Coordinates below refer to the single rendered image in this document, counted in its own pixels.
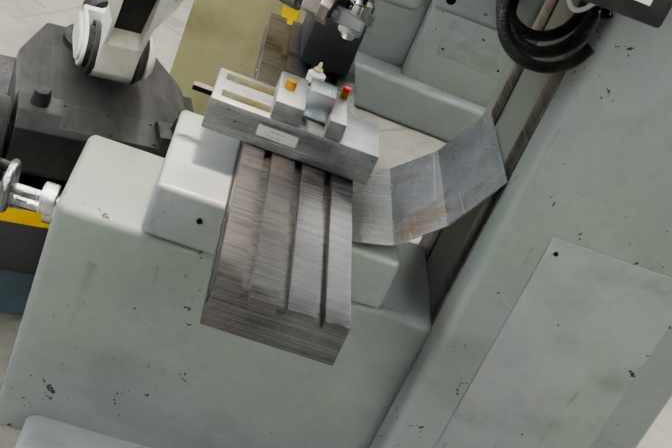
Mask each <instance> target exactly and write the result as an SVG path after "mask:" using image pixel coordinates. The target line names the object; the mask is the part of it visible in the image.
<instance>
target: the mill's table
mask: <svg viewBox="0 0 672 448"><path fill-rule="evenodd" d="M301 27H302V24H301V23H299V22H296V21H293V23H292V25H289V24H287V18H285V17H282V16H280V15H277V14H274V13H271V15H270V18H269V20H268V23H267V26H266V28H265V30H264V33H263V36H262V39H261V43H260V48H259V53H258V57H257V62H256V66H255V71H254V75H253V79H254V80H257V81H260V82H262V83H265V84H268V85H271V86H273V87H276V85H277V83H278V80H279V77H280V75H281V72H282V71H285V72H288V73H290V74H293V75H296V76H299V77H301V78H304V79H305V77H306V75H307V73H308V70H309V69H314V68H315V66H312V65H310V64H307V63H304V62H301V61H300V45H301ZM323 73H324V74H325V76H326V78H325V80H324V82H326V83H328V84H331V85H334V86H336V87H337V91H339V92H342V90H343V88H344V86H349V87H350V88H351V91H350V94H349V99H348V113H347V114H350V115H353V116H354V87H355V58H354V60H353V63H352V65H351V67H350V70H349V72H348V75H347V76H346V77H344V76H341V75H338V74H335V73H333V72H330V71H327V70H324V69H323ZM352 199H353V180H350V179H347V178H344V177H342V176H339V175H336V174H333V173H330V172H328V171H325V170H322V169H319V168H316V167H313V166H311V165H308V164H305V163H302V162H299V161H297V160H294V159H291V158H288V157H285V156H283V155H280V154H277V153H274V152H271V151H269V150H266V149H263V148H260V147H257V146H255V145H252V144H249V143H246V142H243V141H241V140H239V144H238V149H237V153H236V158H235V163H234V167H233V172H232V176H231V181H230V186H229V190H228V195H227V199H226V204H225V208H224V213H223V218H222V222H221V227H220V231H219V236H218V241H217V245H216V250H215V254H214V259H213V263H212V268H211V273H210V277H209V282H208V286H207V291H206V296H205V300H204V305H203V309H202V314H201V318H200V324H202V325H205V326H208V327H211V328H215V329H218V330H221V331H224V332H227V333H230V334H234V335H237V336H240V337H243V338H246V339H249V340H252V341H256V342H259V343H262V344H265V345H268V346H271V347H274V348H278V349H281V350H284V351H287V352H290V353H293V354H297V355H300V356H303V357H306V358H309V359H312V360H315V361H319V362H322V363H325V364H328V365H331V366H332V365H333V364H334V362H335V360H336V358H337V356H338V354H339V352H340V350H341V348H342V346H343V344H344V342H345V340H346V337H347V335H348V333H349V331H350V311H351V255H352Z"/></svg>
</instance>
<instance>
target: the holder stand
mask: <svg viewBox="0 0 672 448"><path fill-rule="evenodd" d="M338 25H339V23H336V22H335V23H332V24H330V25H328V26H325V25H323V24H321V23H320V22H318V21H316V17H314V16H313V15H311V14H309V13H307V14H306V16H305V19H304V21H303V24H302V27H301V45H300V61H301V62H304V63H307V64H310V65H312V66H315V67H317V66H318V65H319V63H320V62H322V63H323V65H322V69H324V70H327V71H330V72H333V73H335V74H338V75H341V76H344V77H346V76H347V75H348V72H349V70H350V67H351V65H352V63H353V60H354V58H355V56H356V53H357V51H358V48H359V46H360V44H361V41H362V39H363V37H364V34H365V32H366V29H367V27H368V26H366V25H365V27H364V29H363V32H362V34H361V37H360V38H354V39H353V40H351V41H349V40H346V39H344V38H343V37H342V36H341V32H340V31H339V30H338Z"/></svg>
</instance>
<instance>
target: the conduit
mask: <svg viewBox="0 0 672 448"><path fill-rule="evenodd" d="M518 2H519V0H497V1H496V18H497V19H496V21H497V25H496V26H497V31H498V32H497V33H498V36H499V37H498V38H499V40H500V43H501V45H502V47H503V49H504V50H505V52H506V54H508V56H509V57H510V58H511V59H512V60H513V61H515V63H517V64H519V65H520V66H522V67H524V68H526V69H529V71H530V70H531V71H534V72H537V73H538V72H539V73H547V74H548V73H550V74H551V73H557V72H558V73H559V72H562V71H563V72H564V71H567V70H570V69H572V68H575V67H577V65H580V64H582V62H584V61H586V59H588V57H590V56H592V54H594V52H595V50H594V48H593V47H592V46H591V45H590V44H589V43H588V42H587V44H585V46H583V47H581V49H579V51H577V52H576V53H574V55H572V56H569V57H567V58H565V59H562V60H561V59H560V60H558V61H557V60H556V61H542V60H541V61H540V60H539V61H538V59H537V60H536V59H535V60H534V57H535V58H544V59H545V58H551V57H552V58H553V57H555V58H556V56H557V57H559V56H561V55H564V54H567V53H569V52H571V51H574V49H576V48H578V46H581V45H582V44H583V43H584V42H585V41H586V40H587V39H588V38H589V37H590V35H592V33H593V31H595V29H596V27H597V25H598V22H600V21H599V20H600V17H601V18H603V19H610V18H612V17H613V11H611V10H608V9H605V8H603V7H600V6H598V5H595V6H594V7H592V8H591V9H589V10H587V11H585V12H582V13H574V14H573V16H571V17H570V19H569V20H567V21H565V23H564V24H562V25H560V26H558V27H557V28H556V27H555V28H553V29H551V30H550V29H549V30H548V29H547V30H545V31H544V30H543V31H542V30H541V31H540V30H538V29H537V30H536V29H535V30H534V29H532V28H529V27H527V26H526V25H524V24H523V23H522V22H521V21H520V19H519V18H518V16H517V14H516V12H517V6H518ZM584 18H585V19H584ZM583 20H584V21H583ZM581 22H582V24H581ZM579 24H581V26H579ZM578 26H579V27H578ZM577 27H578V29H576V28H577ZM575 29H576V31H575V32H573V33H572V34H571V35H570V36H568V37H566V39H564V40H563V41H561V42H559V43H558V42H557V43H555V44H553V45H552V44H551V45H549V46H548V45H547V46H546V45H545V46H538V45H536V44H535V45H534V44H532V43H531V42H529V41H527V40H530V41H535V42H547V41H548V42H549V41H552V40H553V41H555V40H557V39H560V38H562V37H565V36H567V34H569V33H571V32H572V31H574V30H575ZM526 39H527V40H526ZM529 56H530V57H529ZM531 57H533V59H532V58H531Z"/></svg>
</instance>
